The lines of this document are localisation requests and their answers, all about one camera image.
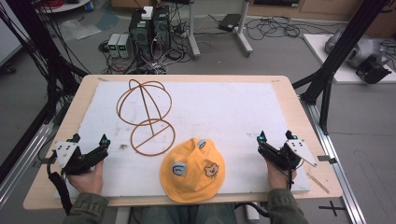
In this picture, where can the grey robot device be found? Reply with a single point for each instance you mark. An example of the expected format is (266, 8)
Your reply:
(365, 49)

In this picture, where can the aluminium rail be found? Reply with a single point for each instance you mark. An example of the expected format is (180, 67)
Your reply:
(339, 168)
(25, 155)

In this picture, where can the clear plastic sheet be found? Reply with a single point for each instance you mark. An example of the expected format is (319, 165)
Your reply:
(77, 29)

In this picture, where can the grey desk leg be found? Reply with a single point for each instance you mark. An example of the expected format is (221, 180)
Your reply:
(193, 34)
(244, 35)

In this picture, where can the person's left hand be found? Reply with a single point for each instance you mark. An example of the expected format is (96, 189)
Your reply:
(88, 180)

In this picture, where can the yellow bucket hat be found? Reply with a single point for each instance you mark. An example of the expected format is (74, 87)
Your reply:
(193, 183)

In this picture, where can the person's legs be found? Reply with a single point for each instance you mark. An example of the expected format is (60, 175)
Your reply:
(186, 215)

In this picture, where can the flat black box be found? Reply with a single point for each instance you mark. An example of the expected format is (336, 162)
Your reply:
(229, 21)

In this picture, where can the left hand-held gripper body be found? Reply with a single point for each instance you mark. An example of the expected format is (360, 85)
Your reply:
(66, 152)

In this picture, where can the white foam board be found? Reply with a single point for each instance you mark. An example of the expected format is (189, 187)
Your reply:
(224, 112)

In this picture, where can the black device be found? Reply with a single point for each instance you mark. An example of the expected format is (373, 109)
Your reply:
(372, 71)

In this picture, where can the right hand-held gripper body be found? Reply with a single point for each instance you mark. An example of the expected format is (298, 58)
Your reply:
(299, 150)

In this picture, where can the black metal frame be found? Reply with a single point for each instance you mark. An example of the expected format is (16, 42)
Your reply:
(40, 46)
(337, 53)

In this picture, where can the white floor platform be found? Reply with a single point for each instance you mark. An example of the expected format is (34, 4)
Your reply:
(320, 53)

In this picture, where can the person's right hand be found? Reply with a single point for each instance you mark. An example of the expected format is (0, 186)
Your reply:
(277, 178)

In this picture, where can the black computer tower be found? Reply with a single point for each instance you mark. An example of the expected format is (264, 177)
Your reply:
(140, 35)
(161, 29)

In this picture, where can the small white box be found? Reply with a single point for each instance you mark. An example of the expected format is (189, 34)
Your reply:
(147, 13)

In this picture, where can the grey power supply unit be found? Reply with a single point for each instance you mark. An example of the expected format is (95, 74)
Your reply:
(113, 45)
(124, 46)

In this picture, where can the white power strip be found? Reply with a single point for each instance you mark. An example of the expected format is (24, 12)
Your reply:
(251, 212)

